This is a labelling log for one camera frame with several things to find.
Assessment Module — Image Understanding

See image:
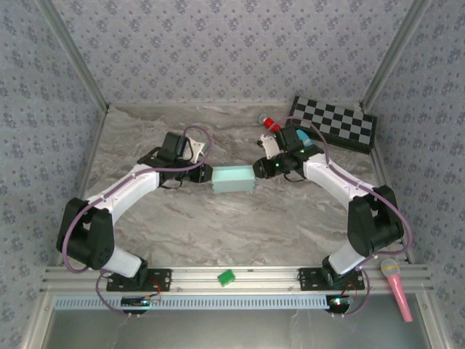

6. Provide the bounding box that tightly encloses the slotted grey cable duct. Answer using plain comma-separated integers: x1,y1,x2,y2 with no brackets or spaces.
54,294,330,310

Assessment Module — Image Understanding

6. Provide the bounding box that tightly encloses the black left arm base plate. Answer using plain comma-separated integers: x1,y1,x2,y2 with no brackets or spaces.
106,267,172,292

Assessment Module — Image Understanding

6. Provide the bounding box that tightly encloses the pink toy microphone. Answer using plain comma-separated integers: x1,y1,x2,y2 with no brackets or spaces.
380,258,414,323

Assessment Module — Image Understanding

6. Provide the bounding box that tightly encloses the green plastic block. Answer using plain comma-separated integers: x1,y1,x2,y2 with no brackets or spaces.
217,268,236,287

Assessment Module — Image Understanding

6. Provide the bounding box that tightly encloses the red toy tube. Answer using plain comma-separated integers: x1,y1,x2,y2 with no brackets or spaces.
258,114,283,132

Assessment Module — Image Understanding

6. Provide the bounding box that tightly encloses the aluminium front rail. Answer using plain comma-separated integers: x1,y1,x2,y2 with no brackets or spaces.
39,265,435,294

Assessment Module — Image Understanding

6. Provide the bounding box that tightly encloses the blue toy microphone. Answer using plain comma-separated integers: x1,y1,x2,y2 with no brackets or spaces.
296,129,314,148

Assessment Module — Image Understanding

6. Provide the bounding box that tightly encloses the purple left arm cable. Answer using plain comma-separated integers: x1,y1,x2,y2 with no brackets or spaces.
60,125,214,318

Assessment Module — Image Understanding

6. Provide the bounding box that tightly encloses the light blue paper box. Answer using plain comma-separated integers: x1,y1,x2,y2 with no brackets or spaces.
210,165,257,195

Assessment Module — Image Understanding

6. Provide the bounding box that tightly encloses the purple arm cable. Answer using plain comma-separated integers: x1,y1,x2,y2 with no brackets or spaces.
267,116,414,319
60,125,214,318

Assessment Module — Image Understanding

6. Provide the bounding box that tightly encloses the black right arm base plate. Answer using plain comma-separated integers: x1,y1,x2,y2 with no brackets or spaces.
297,267,365,292

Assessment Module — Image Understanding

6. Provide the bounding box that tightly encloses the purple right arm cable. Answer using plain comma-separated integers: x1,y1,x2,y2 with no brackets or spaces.
267,116,414,319

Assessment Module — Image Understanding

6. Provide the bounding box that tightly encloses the aluminium frame post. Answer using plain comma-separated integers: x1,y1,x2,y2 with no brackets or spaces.
363,0,433,108

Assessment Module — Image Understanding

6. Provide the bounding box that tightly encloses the black and grey chessboard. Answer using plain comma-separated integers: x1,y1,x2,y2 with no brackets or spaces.
285,95,378,156

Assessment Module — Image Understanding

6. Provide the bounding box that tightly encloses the aluminium side rail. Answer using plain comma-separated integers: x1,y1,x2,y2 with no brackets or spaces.
370,141,413,265
56,105,110,266

